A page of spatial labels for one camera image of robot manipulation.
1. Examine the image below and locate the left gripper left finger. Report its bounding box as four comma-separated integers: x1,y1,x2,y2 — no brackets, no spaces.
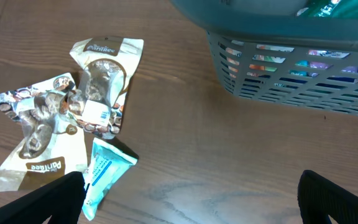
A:
0,171,86,224

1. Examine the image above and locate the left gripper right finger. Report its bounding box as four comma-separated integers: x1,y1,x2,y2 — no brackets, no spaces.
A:
298,170,358,224

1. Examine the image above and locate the Kleenex tissue multipack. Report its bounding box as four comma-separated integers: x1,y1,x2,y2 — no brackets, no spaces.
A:
210,38,358,98

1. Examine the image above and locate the grey plastic basket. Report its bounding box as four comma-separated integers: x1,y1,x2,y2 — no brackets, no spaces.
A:
173,0,358,116

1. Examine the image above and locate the green Nescafe coffee bag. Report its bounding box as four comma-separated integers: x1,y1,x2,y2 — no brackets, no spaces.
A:
295,0,358,19

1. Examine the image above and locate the lower Pantree snack pouch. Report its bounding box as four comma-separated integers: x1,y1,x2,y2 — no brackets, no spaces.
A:
0,73,88,192

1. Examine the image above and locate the pantree snack pouch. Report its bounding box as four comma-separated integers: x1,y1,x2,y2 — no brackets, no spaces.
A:
58,36,144,139
0,73,88,192

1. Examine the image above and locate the light blue wipes packet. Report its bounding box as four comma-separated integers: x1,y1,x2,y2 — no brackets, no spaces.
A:
82,138,138,221

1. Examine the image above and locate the upper Pantree snack pouch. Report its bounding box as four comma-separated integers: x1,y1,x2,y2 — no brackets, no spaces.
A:
58,36,144,139

